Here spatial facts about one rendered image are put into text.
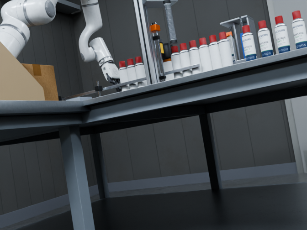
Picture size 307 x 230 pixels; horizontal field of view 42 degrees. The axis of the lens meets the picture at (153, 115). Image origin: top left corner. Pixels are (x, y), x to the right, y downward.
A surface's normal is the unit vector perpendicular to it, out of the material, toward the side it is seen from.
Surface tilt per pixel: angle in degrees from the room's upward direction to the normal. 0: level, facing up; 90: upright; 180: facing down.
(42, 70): 90
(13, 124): 90
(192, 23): 90
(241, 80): 90
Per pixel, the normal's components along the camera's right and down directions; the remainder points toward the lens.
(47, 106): 0.88, -0.17
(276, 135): -0.44, 0.03
